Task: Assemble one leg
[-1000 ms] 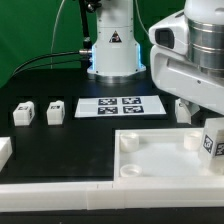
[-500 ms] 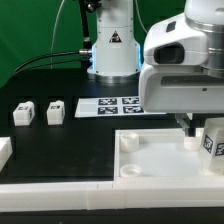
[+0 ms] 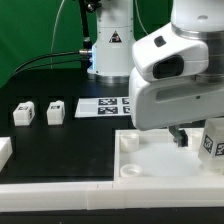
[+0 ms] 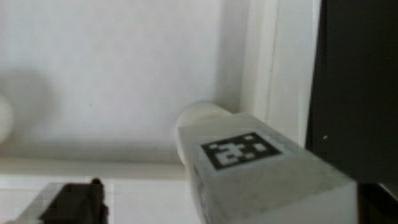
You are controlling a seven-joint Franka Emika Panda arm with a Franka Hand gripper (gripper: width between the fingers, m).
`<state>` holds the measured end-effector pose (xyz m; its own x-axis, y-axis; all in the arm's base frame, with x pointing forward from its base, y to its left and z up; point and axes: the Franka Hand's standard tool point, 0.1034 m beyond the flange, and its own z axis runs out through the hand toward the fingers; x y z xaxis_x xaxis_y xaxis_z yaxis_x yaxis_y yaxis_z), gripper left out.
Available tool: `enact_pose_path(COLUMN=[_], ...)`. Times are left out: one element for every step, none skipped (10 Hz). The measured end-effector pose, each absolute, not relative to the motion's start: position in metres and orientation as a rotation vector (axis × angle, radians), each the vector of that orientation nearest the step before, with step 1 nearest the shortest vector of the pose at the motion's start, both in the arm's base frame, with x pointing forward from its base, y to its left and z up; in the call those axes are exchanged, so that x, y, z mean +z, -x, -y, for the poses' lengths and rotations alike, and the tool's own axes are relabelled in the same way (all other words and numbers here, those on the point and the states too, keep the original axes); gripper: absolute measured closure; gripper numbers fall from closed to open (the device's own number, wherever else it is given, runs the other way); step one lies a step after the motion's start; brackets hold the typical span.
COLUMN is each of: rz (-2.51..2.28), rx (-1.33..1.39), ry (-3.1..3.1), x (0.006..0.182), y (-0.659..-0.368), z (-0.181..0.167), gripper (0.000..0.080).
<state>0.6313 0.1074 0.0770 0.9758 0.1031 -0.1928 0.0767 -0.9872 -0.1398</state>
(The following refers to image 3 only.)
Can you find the white side fence block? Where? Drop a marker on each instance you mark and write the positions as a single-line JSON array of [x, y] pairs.
[[5, 151]]

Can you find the marker sheet with tags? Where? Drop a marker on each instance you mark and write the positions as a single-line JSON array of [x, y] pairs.
[[102, 107]]

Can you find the white obstacle fence rail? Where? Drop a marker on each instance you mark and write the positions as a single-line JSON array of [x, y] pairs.
[[190, 192]]

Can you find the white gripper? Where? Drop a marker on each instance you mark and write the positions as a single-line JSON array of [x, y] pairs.
[[178, 78]]

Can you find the black cable upright connector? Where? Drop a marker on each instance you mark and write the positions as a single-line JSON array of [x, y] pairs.
[[85, 29]]

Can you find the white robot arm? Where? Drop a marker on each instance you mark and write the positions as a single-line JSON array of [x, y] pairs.
[[111, 55]]

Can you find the white square tabletop panel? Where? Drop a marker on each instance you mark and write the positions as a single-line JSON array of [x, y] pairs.
[[154, 154]]

